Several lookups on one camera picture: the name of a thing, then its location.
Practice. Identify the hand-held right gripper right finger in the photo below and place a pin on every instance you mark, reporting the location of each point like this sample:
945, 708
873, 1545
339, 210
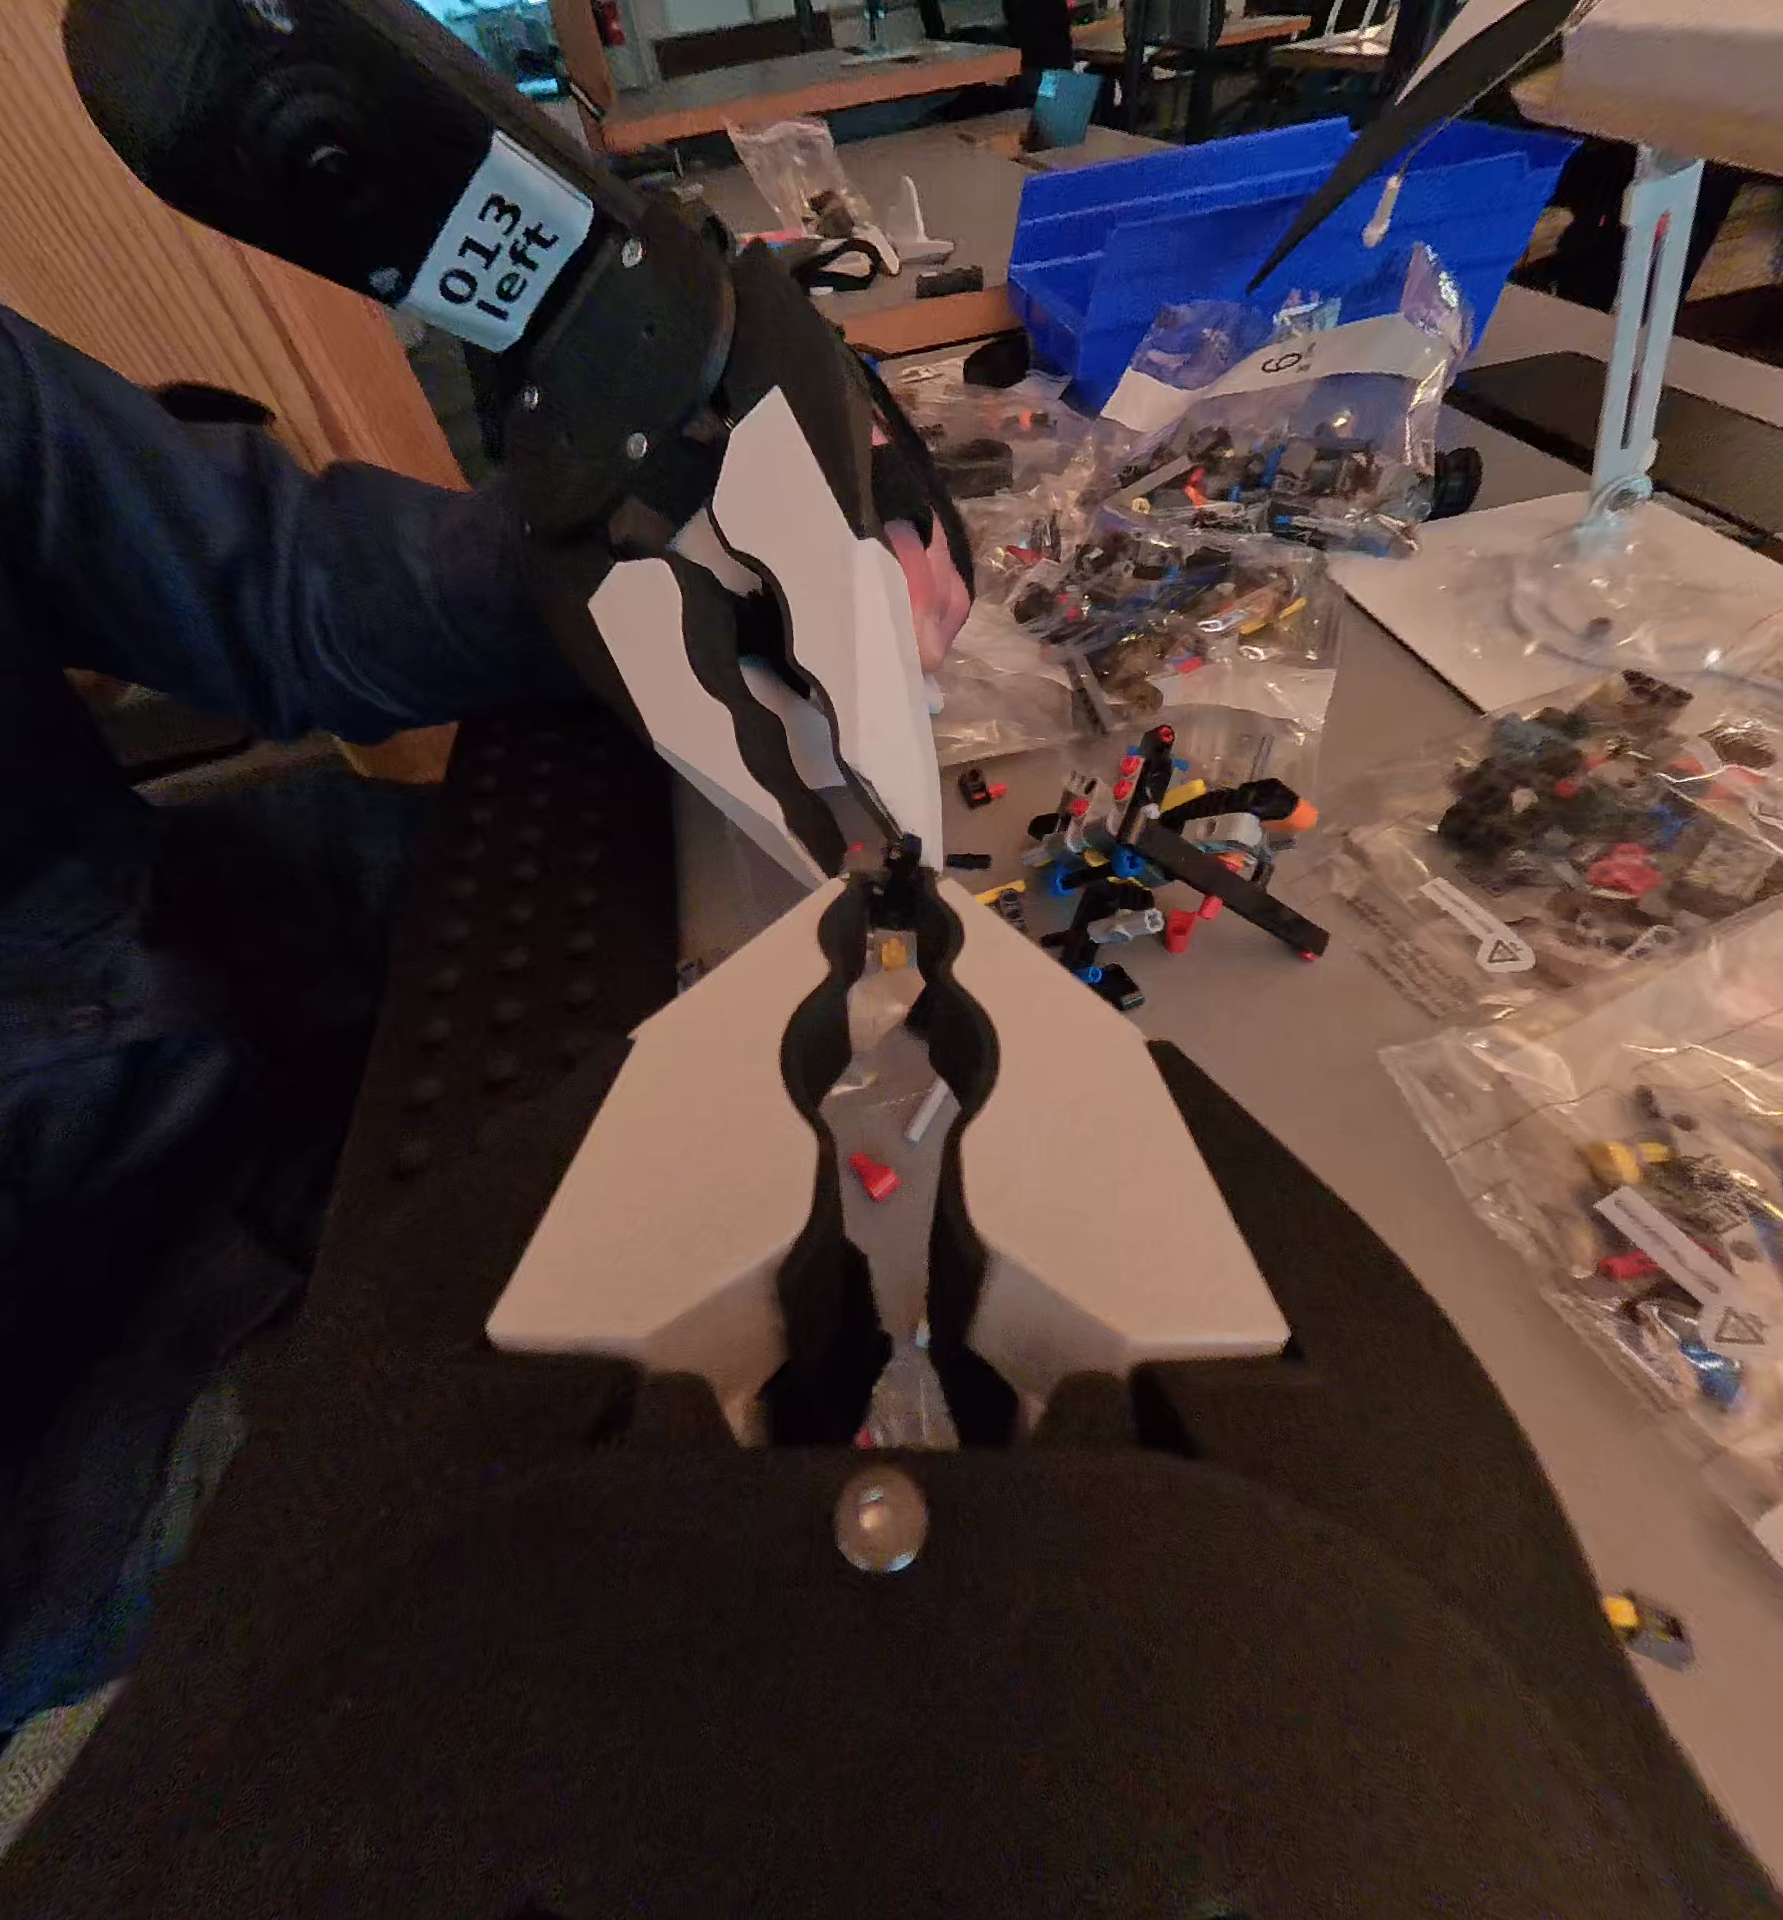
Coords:
1114, 1205

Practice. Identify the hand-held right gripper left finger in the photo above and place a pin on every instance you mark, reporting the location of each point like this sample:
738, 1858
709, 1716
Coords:
651, 1205

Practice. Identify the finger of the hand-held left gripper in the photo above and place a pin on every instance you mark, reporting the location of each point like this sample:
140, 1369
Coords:
832, 602
683, 687

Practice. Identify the grey lego block yellow pin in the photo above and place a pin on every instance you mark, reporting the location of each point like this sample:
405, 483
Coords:
888, 894

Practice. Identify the black orange lego assembly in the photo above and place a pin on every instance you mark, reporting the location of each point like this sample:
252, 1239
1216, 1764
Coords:
1202, 885

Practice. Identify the small grey lego brick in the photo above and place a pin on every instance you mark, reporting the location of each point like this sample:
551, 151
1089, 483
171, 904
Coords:
925, 1115

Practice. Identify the red lego connector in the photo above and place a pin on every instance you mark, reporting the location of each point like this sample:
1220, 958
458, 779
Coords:
873, 1175

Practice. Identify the full clear lego parts bag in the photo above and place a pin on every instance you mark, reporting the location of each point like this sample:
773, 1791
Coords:
1281, 422

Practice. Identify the large clear lego parts bag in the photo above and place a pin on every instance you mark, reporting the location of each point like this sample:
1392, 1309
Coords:
1627, 1205

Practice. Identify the yellow grey lego piece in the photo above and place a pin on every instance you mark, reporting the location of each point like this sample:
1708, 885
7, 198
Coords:
1648, 1628

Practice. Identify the person's left hand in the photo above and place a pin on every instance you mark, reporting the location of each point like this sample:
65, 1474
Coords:
936, 602

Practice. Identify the small clear background bag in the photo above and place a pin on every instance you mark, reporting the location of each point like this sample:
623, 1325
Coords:
791, 173

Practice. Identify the black perforated panel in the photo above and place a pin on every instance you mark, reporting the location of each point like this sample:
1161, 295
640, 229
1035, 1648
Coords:
499, 975

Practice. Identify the small clear packet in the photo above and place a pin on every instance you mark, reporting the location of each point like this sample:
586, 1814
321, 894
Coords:
904, 1386

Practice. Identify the white plastic stand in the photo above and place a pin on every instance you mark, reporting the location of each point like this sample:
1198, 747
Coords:
904, 237

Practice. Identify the wooden background desk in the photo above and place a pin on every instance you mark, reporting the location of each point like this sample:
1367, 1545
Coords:
798, 85

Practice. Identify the blue cup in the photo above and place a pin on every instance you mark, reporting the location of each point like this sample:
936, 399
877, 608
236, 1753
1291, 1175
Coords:
1064, 105

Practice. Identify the blue plastic bin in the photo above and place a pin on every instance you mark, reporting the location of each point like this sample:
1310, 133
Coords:
1202, 240

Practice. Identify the clear bag black orange parts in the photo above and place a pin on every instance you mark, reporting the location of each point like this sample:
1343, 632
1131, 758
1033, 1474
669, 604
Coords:
1578, 825

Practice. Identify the person's leg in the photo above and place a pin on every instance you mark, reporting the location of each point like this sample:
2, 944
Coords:
50, 1123

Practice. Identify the black round knob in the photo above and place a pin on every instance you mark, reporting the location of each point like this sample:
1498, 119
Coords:
1456, 480

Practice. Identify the clear bag over white base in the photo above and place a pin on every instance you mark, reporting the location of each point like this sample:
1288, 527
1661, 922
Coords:
1730, 602

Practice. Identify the white shelf bracket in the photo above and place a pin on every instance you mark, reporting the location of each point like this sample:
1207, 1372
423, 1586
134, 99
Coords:
1643, 331

